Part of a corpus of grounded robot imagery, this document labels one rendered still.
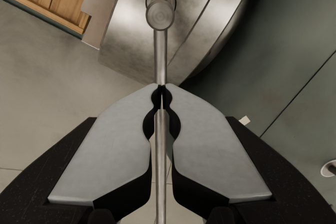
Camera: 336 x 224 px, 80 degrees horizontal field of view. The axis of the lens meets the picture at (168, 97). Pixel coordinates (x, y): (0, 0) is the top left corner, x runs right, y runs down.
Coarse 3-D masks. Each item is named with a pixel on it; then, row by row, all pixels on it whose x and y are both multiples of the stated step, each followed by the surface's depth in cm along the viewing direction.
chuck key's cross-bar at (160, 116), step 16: (160, 32) 17; (160, 48) 18; (160, 64) 18; (160, 80) 19; (160, 112) 20; (160, 128) 20; (160, 144) 21; (160, 160) 21; (160, 176) 22; (160, 192) 22; (160, 208) 23
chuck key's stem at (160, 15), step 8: (152, 0) 16; (160, 0) 15; (168, 0) 17; (152, 8) 15; (160, 8) 15; (168, 8) 15; (152, 16) 15; (160, 16) 15; (168, 16) 15; (152, 24) 15; (160, 24) 15; (168, 24) 15
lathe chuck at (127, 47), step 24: (120, 0) 22; (144, 0) 22; (192, 0) 22; (120, 24) 24; (144, 24) 24; (192, 24) 23; (120, 48) 26; (144, 48) 26; (168, 48) 25; (120, 72) 33; (144, 72) 30
